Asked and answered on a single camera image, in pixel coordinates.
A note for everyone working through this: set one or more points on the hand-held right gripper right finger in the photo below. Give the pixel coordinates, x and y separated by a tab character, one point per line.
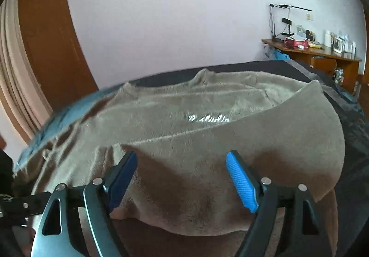
242	182

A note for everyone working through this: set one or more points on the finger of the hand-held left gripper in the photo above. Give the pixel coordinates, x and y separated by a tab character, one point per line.
28	203

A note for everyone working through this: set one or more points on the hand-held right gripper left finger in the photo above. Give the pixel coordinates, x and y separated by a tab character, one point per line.
122	182

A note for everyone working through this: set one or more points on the grey fleece sweater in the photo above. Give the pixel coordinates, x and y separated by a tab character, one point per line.
187	159

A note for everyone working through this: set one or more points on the blue bed sheet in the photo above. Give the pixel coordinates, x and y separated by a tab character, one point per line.
72	110

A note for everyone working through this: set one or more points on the beige curtain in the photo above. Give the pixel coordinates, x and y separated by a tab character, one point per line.
14	72

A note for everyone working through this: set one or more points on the black bed cover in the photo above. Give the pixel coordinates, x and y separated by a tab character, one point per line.
354	159

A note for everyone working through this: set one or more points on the blue plastic bag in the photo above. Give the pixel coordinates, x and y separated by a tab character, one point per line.
281	55

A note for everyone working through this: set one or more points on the wooden door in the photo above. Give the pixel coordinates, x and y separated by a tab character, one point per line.
49	43

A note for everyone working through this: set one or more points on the wooden chair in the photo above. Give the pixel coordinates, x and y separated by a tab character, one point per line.
323	65

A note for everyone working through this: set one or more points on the red box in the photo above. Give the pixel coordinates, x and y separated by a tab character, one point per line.
294	42

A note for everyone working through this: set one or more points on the yellow packet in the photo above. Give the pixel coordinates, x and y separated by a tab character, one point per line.
314	46

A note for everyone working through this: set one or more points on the wooden desk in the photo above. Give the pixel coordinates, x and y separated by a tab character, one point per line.
346	63

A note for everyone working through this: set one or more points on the black desk lamp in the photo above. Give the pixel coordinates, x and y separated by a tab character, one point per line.
276	23

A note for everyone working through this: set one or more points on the white thermos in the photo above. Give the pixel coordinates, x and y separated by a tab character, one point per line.
327	38

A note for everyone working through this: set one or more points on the wall socket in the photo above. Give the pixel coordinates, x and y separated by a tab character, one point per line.
309	16

